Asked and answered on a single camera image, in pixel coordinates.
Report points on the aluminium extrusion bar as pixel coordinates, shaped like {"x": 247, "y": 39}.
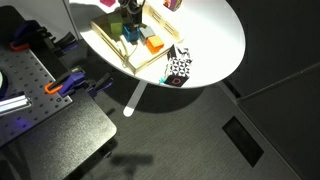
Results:
{"x": 13, "y": 104}

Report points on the white round disk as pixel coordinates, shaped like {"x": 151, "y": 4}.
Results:
{"x": 2, "y": 83}

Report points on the black white patterned box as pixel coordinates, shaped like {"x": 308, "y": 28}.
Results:
{"x": 179, "y": 68}

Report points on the black floor hatch cover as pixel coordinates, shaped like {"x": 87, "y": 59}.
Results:
{"x": 242, "y": 141}

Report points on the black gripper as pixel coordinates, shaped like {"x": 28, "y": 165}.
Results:
{"x": 131, "y": 5}

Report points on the wooden crate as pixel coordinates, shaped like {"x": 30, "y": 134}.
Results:
{"x": 143, "y": 55}

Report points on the gray block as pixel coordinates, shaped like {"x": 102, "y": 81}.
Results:
{"x": 147, "y": 32}

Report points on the lime green block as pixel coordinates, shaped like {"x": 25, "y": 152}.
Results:
{"x": 116, "y": 28}

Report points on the purple clamp orange trigger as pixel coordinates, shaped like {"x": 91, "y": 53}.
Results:
{"x": 21, "y": 36}
{"x": 65, "y": 82}

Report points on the black perforated breadboard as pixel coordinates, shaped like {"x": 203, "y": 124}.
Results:
{"x": 26, "y": 90}

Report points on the orange block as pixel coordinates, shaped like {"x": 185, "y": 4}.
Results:
{"x": 155, "y": 44}

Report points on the dark purple black clamp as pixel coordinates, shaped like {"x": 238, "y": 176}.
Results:
{"x": 100, "y": 85}
{"x": 65, "y": 42}

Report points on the white table leg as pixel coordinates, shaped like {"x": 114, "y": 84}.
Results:
{"x": 135, "y": 98}

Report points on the colourful picture box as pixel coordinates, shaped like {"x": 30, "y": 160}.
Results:
{"x": 172, "y": 4}

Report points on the blue block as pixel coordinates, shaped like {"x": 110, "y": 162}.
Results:
{"x": 131, "y": 33}

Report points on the black cart top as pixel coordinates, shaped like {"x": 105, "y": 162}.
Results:
{"x": 63, "y": 140}

